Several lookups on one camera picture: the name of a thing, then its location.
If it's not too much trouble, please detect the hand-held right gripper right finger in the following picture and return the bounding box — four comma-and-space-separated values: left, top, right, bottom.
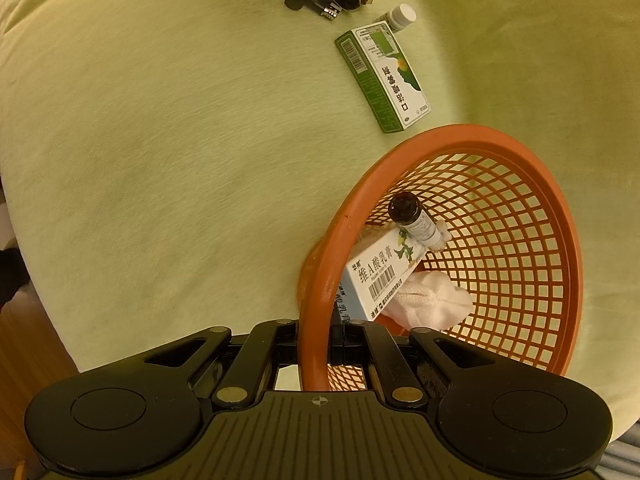
327, 319, 494, 406

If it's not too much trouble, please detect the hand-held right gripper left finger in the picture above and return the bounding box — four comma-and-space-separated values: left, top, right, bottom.
144, 317, 302, 407

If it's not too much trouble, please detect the white gauze cloth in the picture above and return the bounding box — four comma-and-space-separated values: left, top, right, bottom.
379, 270, 474, 332

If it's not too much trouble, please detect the white and blue medicine box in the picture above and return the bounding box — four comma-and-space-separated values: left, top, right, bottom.
332, 227, 429, 324

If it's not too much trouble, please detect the small white pill bottle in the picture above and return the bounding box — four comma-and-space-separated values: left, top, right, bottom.
376, 4, 417, 35

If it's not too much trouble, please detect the green and white medicine box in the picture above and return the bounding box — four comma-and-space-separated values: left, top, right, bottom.
335, 21, 432, 134

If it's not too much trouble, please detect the red plastic mesh basket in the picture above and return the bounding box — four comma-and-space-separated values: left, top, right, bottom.
297, 125, 585, 392

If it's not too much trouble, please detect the small brown glass bottle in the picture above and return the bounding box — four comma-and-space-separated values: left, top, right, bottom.
388, 194, 452, 252

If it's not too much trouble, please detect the pale yellow sofa cover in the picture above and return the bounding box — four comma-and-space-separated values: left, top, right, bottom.
0, 0, 640, 461

